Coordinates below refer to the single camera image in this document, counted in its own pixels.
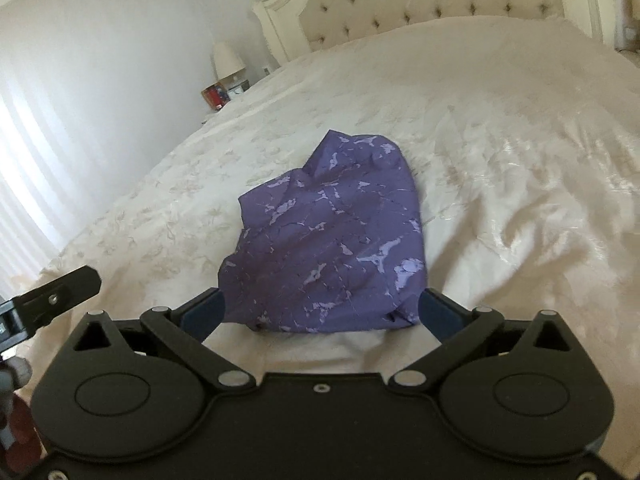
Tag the bed with cream bedspread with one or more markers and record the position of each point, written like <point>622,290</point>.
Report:
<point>500,135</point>

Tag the white window blind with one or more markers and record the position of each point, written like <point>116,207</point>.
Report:
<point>35,175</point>

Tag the white table lamp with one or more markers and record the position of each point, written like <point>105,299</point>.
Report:
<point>227,57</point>

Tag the dark red cloth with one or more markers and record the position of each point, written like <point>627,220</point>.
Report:
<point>25,425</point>

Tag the small table clock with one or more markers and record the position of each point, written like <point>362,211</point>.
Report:
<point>239,86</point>

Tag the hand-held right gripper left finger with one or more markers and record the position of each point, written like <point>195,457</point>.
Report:
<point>205,315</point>

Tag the person's left hand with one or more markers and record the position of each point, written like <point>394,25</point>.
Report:
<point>15,372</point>

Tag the white nightstand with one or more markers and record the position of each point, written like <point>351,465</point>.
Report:
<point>212,116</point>

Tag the red picture box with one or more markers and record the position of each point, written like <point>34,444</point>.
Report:
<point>215,97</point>

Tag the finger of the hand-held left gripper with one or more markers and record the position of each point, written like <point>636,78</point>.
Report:
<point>60,297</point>

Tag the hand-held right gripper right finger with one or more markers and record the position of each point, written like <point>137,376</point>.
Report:
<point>439,316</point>

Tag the purple patterned hooded jacket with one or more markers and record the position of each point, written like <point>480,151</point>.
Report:
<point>325,235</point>

